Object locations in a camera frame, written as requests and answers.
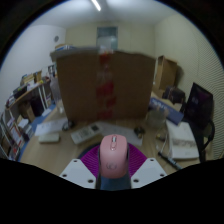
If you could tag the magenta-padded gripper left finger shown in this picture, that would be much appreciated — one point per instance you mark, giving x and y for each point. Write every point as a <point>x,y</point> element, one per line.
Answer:
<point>78,173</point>

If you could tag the pink computer mouse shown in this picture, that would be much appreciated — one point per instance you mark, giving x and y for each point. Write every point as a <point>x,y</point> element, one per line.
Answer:
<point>114,156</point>

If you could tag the clear plastic cup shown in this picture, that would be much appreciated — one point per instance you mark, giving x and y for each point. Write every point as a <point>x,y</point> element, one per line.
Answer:
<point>156,116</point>

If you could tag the ceiling light tube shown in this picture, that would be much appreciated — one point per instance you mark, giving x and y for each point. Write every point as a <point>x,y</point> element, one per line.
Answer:
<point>96,5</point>

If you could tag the open brown cardboard box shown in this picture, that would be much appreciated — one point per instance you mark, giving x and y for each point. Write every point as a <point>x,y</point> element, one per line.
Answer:
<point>165,71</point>

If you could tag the white book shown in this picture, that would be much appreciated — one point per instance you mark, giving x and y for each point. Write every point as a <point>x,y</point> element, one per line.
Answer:
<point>181,140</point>

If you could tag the white paper sheet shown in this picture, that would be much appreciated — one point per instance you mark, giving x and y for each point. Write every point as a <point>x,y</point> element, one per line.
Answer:
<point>50,126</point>

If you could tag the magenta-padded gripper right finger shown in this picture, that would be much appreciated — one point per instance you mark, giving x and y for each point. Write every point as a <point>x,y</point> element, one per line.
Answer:
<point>148,171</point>

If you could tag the black office chair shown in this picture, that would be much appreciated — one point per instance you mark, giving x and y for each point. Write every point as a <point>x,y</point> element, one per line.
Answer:
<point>206,135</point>

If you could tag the black monitor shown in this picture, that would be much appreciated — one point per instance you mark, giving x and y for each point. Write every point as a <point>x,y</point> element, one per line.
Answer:
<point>199,105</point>

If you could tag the round wall clock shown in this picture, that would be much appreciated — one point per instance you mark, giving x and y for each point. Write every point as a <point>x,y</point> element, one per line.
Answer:
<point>56,38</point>

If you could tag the white remote control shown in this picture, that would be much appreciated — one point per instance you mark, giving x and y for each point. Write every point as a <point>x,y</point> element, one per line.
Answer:
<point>85,133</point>

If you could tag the door with window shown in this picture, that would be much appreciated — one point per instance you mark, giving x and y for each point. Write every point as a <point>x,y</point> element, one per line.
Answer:
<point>107,36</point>

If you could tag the large brown cardboard box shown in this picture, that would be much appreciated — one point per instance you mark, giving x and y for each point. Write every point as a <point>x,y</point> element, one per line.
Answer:
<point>81,86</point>

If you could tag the black pen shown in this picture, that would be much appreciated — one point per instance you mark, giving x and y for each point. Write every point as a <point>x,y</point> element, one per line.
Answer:
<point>170,160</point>

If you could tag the grey paper sheet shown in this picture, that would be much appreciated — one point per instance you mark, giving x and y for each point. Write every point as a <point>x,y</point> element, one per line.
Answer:
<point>133,131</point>

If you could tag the blue flat box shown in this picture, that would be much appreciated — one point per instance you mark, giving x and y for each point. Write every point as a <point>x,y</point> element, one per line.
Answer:
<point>165,110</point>

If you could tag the small black clip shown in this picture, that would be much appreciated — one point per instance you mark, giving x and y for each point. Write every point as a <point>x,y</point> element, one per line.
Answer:
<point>69,125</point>
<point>139,131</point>

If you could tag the clear glass jar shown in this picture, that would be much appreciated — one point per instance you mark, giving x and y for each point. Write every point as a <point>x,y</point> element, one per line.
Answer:
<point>55,91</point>

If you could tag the wooden side desk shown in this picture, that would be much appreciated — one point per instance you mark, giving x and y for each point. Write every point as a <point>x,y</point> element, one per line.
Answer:
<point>28,91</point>

